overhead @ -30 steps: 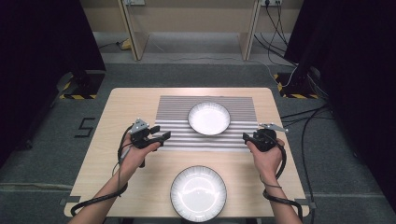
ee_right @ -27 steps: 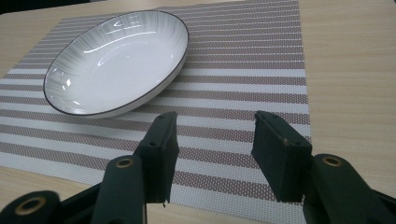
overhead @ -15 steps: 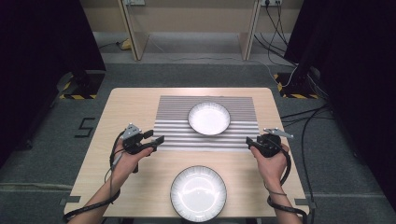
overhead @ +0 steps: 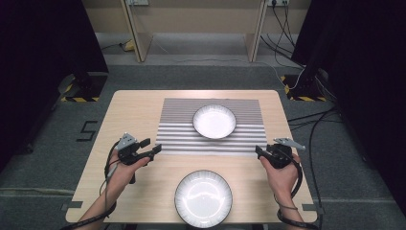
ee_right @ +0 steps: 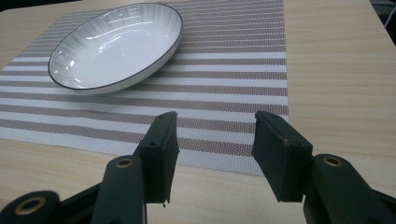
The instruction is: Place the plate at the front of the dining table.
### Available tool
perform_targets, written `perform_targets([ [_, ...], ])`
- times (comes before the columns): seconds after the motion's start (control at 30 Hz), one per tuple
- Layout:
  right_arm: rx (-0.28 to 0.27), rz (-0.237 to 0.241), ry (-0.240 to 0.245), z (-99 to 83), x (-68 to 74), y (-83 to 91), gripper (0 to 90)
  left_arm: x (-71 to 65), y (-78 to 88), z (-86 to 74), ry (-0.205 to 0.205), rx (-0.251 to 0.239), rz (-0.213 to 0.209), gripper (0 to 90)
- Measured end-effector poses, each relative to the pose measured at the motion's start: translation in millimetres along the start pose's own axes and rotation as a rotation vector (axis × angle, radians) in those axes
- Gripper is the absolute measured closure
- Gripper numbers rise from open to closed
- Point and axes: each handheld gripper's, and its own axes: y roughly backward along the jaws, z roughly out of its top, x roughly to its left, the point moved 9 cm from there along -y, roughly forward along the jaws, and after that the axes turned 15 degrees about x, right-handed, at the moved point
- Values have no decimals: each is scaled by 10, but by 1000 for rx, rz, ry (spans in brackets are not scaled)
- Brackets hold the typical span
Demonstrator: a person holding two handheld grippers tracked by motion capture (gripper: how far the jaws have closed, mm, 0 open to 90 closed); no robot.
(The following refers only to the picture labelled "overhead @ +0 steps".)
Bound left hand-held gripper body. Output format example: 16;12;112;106
115;132;155;167

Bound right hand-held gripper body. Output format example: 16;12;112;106
266;137;305;170

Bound white ribbed plate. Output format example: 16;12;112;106
173;170;234;229
192;103;237;140

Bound person's right hand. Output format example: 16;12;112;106
259;154;303;203

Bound person's left hand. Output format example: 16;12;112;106
106;156;151;196

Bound grey striped placemat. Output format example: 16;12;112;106
153;97;271;157

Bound grey tape strip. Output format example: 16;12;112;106
60;200;84;212
302;203;326;215

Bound stand base with hazard tape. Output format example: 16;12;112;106
280;74;328;103
60;71;109;104

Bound black curtain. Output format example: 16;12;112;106
0;0;109;173
291;0;406;219

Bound beige wooden desk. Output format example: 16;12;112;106
81;0;312;63

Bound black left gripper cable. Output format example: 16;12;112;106
60;142;122;230

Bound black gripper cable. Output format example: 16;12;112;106
277;152;320;230
60;142;122;230

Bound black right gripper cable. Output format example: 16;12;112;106
277;152;320;230

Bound black floor cables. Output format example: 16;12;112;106
286;106;344;199

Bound black socket cables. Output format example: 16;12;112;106
259;4;305;70

